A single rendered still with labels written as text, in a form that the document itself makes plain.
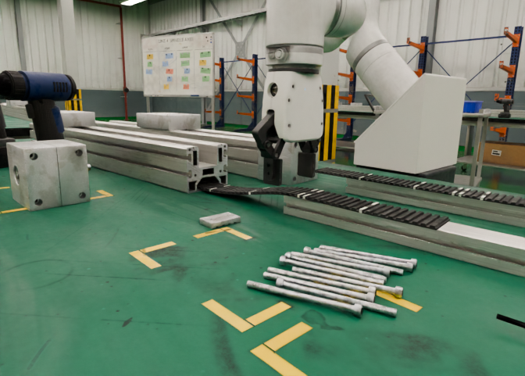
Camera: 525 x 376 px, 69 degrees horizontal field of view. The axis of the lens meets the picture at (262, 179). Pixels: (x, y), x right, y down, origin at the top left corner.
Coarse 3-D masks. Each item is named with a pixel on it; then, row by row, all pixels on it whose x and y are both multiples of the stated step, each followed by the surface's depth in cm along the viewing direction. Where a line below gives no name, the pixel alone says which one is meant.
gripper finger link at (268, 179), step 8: (256, 144) 54; (264, 144) 53; (264, 152) 54; (272, 152) 54; (264, 160) 57; (272, 160) 55; (280, 160) 55; (264, 168) 57; (272, 168) 55; (280, 168) 55; (264, 176) 56; (272, 176) 55; (280, 176) 55; (272, 184) 56; (280, 184) 56
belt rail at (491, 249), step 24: (312, 216) 55; (336, 216) 54; (360, 216) 50; (408, 240) 46; (432, 240) 45; (456, 240) 43; (480, 240) 41; (504, 240) 41; (480, 264) 41; (504, 264) 40
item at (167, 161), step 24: (96, 144) 91; (120, 144) 86; (144, 144) 77; (168, 144) 73; (192, 144) 78; (216, 144) 74; (120, 168) 85; (144, 168) 79; (168, 168) 75; (192, 168) 70; (216, 168) 74; (192, 192) 71
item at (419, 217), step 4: (420, 212) 49; (412, 216) 47; (416, 216) 47; (420, 216) 48; (424, 216) 47; (428, 216) 48; (432, 216) 48; (404, 220) 46; (408, 220) 46; (412, 220) 46; (416, 220) 45; (420, 220) 46; (424, 220) 46; (412, 224) 45; (416, 224) 45
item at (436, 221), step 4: (436, 216) 47; (444, 216) 48; (428, 220) 46; (432, 220) 46; (436, 220) 46; (440, 220) 46; (444, 220) 46; (448, 220) 47; (420, 224) 45; (424, 224) 44; (428, 224) 45; (432, 224) 44; (436, 224) 44; (440, 224) 45; (444, 224) 46; (432, 228) 44; (436, 228) 44
